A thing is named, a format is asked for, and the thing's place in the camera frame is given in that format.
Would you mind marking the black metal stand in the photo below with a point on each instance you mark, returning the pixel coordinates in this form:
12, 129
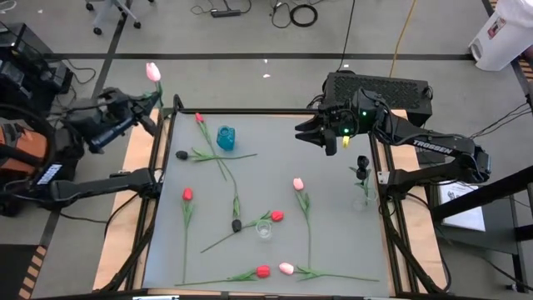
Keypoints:
499, 188

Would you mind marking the black power strip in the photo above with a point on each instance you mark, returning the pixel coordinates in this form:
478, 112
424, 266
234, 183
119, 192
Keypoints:
226, 13

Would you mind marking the white waste bin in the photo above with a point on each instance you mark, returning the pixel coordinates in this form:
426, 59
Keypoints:
499, 41

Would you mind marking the red tulip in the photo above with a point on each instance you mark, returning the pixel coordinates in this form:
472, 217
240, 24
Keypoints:
277, 216
199, 118
263, 271
187, 194

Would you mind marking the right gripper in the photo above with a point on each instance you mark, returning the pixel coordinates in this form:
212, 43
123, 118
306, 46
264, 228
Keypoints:
341, 121

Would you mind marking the orange shop vacuum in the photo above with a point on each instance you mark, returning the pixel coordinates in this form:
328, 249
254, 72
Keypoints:
25, 146

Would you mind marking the black perforated computer case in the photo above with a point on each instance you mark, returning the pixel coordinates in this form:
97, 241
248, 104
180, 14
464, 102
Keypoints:
408, 89

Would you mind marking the glass-sided black computer tower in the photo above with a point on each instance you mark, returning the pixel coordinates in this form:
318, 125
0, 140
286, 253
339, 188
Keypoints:
21, 39

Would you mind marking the blue glass vase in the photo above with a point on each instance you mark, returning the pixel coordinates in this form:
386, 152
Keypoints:
226, 139

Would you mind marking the black hazard-striped floor mat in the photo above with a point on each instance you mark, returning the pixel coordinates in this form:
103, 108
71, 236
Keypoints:
12, 271

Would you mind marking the clear glass vase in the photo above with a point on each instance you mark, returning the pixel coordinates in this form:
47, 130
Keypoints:
360, 204
264, 233

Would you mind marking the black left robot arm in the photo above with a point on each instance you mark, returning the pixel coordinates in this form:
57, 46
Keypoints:
104, 187

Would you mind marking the white paper booklet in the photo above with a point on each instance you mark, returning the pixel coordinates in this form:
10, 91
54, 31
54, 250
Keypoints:
462, 208

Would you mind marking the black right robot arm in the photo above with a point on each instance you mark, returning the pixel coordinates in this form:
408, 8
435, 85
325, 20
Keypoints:
433, 146

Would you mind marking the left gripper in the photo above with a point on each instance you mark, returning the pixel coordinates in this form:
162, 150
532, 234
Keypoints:
112, 125

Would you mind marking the grey table mat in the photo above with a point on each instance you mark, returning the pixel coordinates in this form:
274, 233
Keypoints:
333, 250

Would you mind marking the grey office chair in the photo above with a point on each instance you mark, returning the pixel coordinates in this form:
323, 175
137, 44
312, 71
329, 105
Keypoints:
109, 10

